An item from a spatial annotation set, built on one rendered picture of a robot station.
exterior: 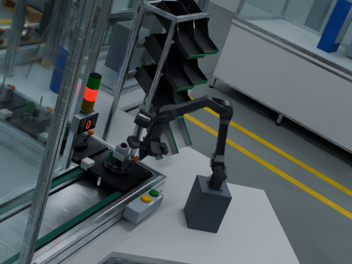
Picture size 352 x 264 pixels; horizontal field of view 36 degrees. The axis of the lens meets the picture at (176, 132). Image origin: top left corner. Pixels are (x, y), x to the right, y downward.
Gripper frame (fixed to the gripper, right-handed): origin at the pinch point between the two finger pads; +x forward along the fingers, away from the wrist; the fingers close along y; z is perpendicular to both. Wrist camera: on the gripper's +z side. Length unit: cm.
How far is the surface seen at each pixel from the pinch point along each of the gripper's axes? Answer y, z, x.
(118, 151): -7.4, -6.9, 6.0
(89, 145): -12.3, -24.7, 18.0
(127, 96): 38, -107, 32
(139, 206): -2.2, 20.1, 12.5
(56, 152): -61, 56, -34
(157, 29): 46, -126, -10
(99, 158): -10.8, -13.3, 16.4
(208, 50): 27, -36, -42
